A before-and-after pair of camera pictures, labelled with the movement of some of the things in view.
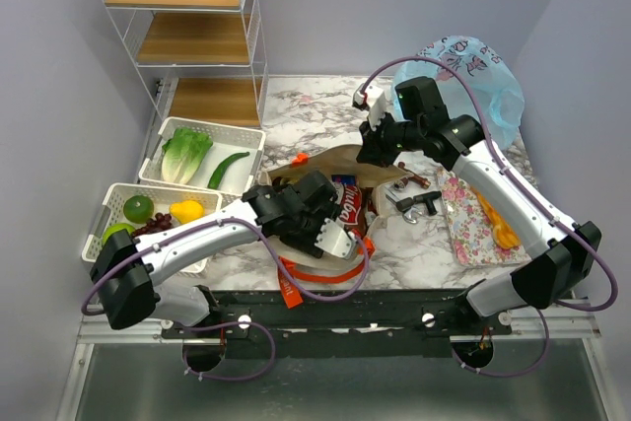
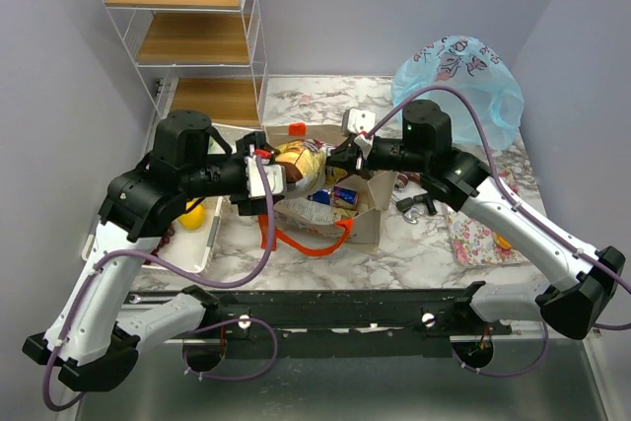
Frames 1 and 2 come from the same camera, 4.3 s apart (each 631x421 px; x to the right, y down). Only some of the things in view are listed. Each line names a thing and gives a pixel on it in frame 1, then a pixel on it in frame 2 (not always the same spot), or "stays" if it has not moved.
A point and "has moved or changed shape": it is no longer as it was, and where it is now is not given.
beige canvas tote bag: (341, 162) has moved or changed shape
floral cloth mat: (470, 226) stays
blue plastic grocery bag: (495, 88) stays
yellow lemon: (185, 211) stays
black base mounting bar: (338, 324) stays
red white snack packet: (353, 211) has moved or changed shape
